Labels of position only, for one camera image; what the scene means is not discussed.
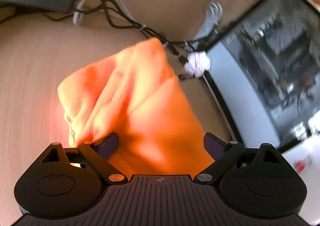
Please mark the glass-sided computer case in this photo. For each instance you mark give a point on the glass-sided computer case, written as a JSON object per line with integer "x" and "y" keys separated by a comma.
{"x": 264, "y": 73}

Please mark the orange pumpkin costume garment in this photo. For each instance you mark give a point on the orange pumpkin costume garment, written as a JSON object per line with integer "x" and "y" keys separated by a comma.
{"x": 136, "y": 94}

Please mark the white cable knot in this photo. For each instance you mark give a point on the white cable knot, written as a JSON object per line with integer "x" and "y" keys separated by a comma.
{"x": 197, "y": 63}

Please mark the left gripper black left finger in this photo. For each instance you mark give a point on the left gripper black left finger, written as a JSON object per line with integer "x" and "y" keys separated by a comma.
{"x": 97, "y": 155}

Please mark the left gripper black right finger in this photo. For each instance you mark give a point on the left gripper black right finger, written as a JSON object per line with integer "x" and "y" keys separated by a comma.
{"x": 224, "y": 156}

